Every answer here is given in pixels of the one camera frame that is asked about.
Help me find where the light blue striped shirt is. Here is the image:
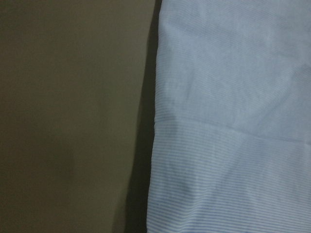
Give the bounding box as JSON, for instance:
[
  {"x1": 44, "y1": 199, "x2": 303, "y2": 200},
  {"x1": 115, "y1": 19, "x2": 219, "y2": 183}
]
[{"x1": 147, "y1": 0, "x2": 311, "y2": 233}]

